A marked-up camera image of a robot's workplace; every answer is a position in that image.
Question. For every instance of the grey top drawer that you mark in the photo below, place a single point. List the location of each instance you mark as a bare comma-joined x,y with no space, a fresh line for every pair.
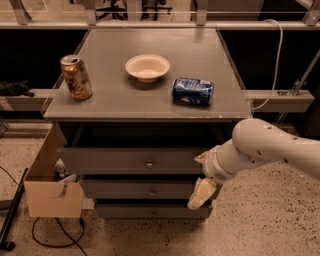
102,161

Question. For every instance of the white bowl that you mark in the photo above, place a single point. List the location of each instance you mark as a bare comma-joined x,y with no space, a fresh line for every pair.
147,68

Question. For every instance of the grey middle drawer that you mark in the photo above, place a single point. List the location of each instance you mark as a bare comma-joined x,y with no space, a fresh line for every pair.
137,189

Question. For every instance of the grey bottom drawer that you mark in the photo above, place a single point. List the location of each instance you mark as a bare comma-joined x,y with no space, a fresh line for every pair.
150,211

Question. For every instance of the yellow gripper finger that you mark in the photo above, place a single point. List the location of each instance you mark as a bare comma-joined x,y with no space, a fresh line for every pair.
201,157

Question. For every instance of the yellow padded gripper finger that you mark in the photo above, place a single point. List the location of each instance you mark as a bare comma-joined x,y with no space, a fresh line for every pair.
203,190

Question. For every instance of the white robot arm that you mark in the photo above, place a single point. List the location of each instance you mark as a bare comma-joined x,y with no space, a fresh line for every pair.
254,143

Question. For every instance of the black cloth on rail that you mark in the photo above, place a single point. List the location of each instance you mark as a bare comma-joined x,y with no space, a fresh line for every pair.
8,88

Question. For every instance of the black floor stand bar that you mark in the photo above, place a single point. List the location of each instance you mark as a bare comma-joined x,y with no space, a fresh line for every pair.
11,207

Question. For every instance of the crushed blue soda can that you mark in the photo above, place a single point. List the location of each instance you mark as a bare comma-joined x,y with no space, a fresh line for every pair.
192,91

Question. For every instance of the grey drawer cabinet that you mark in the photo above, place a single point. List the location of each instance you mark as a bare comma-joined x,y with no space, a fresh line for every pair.
126,113

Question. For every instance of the grey drawer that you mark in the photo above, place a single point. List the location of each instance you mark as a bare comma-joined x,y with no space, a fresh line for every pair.
102,161
137,189
150,211

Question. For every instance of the cardboard box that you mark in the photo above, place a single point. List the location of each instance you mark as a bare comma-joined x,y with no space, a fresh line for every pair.
46,195

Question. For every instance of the gold soda can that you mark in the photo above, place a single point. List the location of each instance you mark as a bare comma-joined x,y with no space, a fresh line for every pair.
76,77

